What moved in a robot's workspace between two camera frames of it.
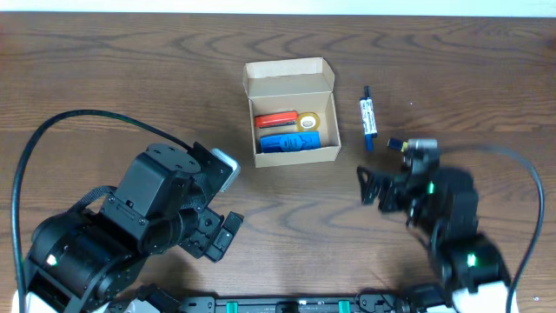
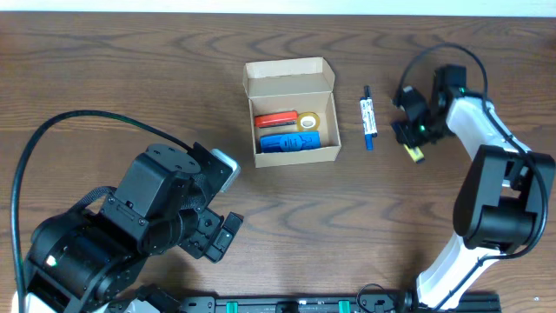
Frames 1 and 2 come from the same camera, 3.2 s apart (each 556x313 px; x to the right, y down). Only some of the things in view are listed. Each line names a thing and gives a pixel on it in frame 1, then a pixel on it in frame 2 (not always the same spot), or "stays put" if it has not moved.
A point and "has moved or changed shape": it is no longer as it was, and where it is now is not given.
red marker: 275,119 stays put
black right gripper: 393,185 -> 407,132
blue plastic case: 289,142 stays put
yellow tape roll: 307,121 stays put
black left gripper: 197,241 stays put
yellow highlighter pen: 398,144 has moved or changed shape
